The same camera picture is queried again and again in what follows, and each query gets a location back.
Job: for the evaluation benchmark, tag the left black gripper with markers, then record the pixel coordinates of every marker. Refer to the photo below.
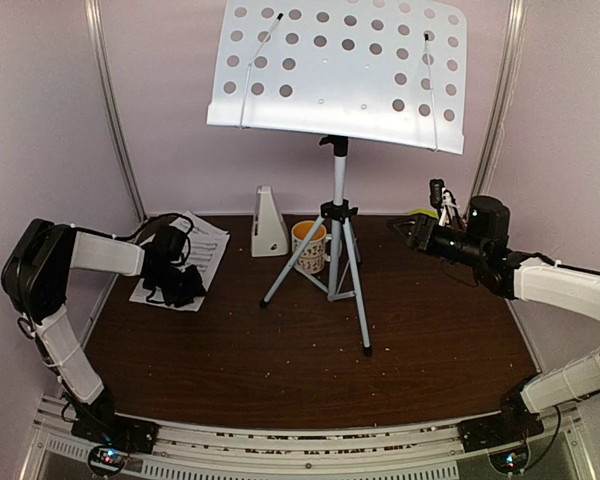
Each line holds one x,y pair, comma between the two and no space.
196,290

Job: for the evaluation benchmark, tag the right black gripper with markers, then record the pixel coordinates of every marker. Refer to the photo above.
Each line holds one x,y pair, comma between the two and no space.
423,221

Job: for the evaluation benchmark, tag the sheet music page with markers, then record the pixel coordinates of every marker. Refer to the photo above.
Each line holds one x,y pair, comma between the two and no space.
204,248

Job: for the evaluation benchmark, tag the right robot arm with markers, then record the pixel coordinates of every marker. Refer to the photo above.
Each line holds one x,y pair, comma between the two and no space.
531,277

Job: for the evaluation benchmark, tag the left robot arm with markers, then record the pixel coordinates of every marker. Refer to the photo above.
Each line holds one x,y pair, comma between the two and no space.
36,276

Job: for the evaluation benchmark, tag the green bowl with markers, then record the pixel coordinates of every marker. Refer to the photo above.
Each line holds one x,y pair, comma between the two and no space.
430,213

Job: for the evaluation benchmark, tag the white tripod stand pole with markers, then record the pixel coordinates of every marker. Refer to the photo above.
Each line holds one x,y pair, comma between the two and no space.
343,274

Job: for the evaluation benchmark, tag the white metronome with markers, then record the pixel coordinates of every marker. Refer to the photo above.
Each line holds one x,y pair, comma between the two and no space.
269,235

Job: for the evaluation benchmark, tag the yellow patterned mug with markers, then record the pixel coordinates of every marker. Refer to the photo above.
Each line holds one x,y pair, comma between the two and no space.
317,252

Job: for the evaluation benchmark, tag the white perforated music stand desk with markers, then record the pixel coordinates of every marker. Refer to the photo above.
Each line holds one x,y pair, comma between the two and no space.
347,68

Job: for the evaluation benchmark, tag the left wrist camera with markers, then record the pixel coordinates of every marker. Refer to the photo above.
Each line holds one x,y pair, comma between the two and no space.
169,243

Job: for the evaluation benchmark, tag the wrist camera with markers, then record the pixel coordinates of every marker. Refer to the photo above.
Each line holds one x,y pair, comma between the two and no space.
436,194
169,243

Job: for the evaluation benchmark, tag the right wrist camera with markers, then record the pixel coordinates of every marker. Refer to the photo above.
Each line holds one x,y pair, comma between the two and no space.
436,194

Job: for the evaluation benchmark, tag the right wire page holder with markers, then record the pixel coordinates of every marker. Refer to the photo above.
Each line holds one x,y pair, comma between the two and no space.
428,62

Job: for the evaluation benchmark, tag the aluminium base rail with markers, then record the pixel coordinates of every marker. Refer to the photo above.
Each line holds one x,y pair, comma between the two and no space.
430,450

